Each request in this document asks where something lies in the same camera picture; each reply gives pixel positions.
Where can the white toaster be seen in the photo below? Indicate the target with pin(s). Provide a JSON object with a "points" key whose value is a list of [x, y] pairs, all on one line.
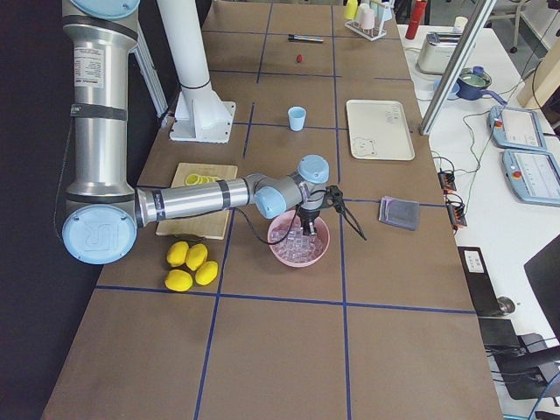
{"points": [[436, 51]]}

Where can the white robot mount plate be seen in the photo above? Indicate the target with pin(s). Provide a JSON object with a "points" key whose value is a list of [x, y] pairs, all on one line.
{"points": [[209, 122]]}

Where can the black monitor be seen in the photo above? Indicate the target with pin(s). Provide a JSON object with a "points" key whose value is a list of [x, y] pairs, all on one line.
{"points": [[542, 271]]}

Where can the yellow cup on rack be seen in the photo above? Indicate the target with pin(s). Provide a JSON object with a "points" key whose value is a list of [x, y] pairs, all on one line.
{"points": [[350, 11]]}

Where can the white wire cup rack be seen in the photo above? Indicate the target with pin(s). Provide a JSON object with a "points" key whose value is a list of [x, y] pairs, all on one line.
{"points": [[383, 13]]}

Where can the light blue plastic cup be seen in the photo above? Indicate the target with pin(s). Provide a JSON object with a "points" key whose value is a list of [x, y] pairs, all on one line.
{"points": [[296, 117]]}

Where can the wooden cutting board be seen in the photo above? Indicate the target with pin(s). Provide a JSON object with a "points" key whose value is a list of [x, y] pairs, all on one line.
{"points": [[212, 226]]}

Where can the aluminium frame post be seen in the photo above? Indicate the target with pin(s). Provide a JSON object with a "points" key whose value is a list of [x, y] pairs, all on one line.
{"points": [[474, 25]]}

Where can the pink cup on rack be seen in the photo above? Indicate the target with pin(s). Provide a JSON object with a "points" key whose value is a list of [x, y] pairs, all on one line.
{"points": [[366, 19]]}

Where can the black label box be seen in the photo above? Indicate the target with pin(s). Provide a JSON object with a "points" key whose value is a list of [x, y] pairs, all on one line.
{"points": [[478, 281]]}

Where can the red bottle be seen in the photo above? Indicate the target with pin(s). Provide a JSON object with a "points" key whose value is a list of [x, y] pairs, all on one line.
{"points": [[415, 18]]}

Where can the steel muddler black tip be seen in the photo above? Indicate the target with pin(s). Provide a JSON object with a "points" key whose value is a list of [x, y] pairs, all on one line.
{"points": [[305, 38]]}

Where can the cream bear serving tray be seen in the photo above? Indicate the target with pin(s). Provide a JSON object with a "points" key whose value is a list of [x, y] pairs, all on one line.
{"points": [[378, 130]]}

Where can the whole yellow lemon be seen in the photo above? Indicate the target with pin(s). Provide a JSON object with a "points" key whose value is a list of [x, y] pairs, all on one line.
{"points": [[176, 254]]}

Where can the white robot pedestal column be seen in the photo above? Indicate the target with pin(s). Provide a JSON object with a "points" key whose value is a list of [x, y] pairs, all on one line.
{"points": [[182, 29]]}

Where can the pink bowl of ice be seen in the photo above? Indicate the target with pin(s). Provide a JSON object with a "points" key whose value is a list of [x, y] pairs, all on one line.
{"points": [[289, 244]]}

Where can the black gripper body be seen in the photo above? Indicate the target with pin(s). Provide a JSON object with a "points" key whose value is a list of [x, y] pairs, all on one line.
{"points": [[308, 216]]}

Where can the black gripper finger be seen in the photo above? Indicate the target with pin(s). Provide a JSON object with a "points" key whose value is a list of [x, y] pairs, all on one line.
{"points": [[308, 228]]}

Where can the folded grey cloth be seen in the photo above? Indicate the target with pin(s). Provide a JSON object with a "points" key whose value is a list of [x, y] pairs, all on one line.
{"points": [[399, 213]]}

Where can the blue saucepan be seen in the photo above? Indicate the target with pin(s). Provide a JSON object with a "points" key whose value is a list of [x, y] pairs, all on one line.
{"points": [[474, 83]]}

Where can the orange connector block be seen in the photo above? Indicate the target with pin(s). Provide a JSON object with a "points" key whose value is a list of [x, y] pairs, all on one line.
{"points": [[447, 181], [456, 212]]}

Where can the blue teach pendant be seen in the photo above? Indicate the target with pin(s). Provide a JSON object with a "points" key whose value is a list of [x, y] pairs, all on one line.
{"points": [[516, 128], [533, 176]]}

